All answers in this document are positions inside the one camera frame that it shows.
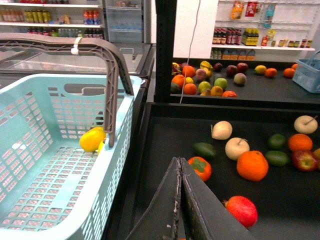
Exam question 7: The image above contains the peach pink green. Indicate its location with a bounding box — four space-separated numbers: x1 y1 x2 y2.
233 73 247 86

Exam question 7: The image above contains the orange near small basket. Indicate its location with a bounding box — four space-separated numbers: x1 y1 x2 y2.
283 68 296 79

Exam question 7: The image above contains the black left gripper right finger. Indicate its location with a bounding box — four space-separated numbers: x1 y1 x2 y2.
180 158 255 240

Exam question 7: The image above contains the white wall shelf with sauces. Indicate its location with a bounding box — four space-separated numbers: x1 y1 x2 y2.
211 0 316 61

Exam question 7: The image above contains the red apple lower shelf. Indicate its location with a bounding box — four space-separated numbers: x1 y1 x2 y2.
291 150 319 172

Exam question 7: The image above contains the orange front left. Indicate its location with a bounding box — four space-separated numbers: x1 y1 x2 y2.
183 83 198 95

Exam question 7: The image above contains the grey basket handle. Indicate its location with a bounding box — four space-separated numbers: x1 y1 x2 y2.
0 33 134 148

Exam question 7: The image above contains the large orange lower shelf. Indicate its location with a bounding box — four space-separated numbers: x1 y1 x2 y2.
236 150 269 182

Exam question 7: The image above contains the orange persimmon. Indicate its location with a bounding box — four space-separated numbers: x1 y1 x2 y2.
187 156 212 182

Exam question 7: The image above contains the large light blue basket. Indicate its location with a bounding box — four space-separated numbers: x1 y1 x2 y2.
0 74 142 240

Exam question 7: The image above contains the small blue plastic basket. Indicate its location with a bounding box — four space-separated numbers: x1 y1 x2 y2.
292 50 320 94

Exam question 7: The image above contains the white grocery shelf with bottles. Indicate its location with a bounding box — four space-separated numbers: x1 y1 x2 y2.
0 0 107 40

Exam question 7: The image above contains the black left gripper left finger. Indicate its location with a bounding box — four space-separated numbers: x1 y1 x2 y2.
126 157 182 240

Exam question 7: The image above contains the glass top freezer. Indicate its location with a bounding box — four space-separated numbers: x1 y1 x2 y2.
0 43 155 78

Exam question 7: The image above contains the yellow lemon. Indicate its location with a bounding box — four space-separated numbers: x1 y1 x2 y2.
79 126 106 152

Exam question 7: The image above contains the green avocado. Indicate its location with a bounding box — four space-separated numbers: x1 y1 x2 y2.
192 142 217 161

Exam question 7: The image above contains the red pomegranate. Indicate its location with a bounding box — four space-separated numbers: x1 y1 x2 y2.
222 195 259 229

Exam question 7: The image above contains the dark red apple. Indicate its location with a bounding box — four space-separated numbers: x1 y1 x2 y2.
236 62 249 74

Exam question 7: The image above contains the green apple middle shelf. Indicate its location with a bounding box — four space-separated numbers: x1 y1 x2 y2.
214 77 228 91

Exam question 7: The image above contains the pale yellow apple with stem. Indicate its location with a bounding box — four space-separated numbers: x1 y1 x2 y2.
293 115 318 135

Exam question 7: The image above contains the orange middle left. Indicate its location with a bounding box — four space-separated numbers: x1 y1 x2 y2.
181 65 196 78

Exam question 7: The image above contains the pink dragon fruit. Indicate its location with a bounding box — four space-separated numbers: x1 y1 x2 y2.
171 62 182 76

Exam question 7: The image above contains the white onion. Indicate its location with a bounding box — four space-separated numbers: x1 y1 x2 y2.
210 120 233 140

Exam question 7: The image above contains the yellow lemon far shelf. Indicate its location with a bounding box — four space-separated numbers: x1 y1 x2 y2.
254 65 267 75

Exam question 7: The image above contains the orange beside far lemon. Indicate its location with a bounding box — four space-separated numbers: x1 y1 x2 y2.
264 68 278 78

